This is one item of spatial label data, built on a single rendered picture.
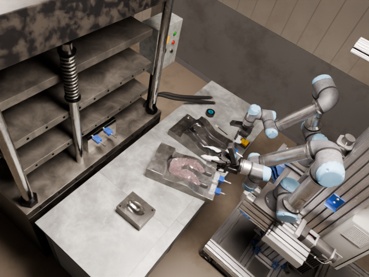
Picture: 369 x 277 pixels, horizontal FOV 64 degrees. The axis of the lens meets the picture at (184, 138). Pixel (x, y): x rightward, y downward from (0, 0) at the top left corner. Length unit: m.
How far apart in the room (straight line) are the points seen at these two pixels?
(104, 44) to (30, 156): 0.80
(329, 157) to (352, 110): 2.15
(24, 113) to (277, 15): 2.66
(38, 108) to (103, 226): 0.79
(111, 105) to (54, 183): 0.66
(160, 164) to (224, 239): 0.99
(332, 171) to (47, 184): 1.68
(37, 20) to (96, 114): 1.00
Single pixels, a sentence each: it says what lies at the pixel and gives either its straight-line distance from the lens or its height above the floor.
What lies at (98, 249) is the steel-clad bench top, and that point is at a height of 0.80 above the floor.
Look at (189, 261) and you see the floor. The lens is 2.78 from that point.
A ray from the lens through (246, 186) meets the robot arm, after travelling 1.62.
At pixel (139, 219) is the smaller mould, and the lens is 1.89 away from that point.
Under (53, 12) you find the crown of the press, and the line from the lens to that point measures 1.32.
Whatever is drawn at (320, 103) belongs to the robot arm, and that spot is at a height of 1.59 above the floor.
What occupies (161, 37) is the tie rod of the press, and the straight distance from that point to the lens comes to 2.08.
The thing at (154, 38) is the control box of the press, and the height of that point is 1.39.
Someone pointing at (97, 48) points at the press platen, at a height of 1.54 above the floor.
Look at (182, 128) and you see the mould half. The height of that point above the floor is 0.86.
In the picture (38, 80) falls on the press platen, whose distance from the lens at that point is 1.65.
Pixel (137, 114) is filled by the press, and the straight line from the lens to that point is 2.52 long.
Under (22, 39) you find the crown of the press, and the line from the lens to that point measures 1.29.
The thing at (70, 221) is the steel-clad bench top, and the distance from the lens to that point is 1.98.
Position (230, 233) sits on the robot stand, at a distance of 2.74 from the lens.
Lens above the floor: 2.59
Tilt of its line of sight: 49 degrees down
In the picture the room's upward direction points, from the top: 17 degrees clockwise
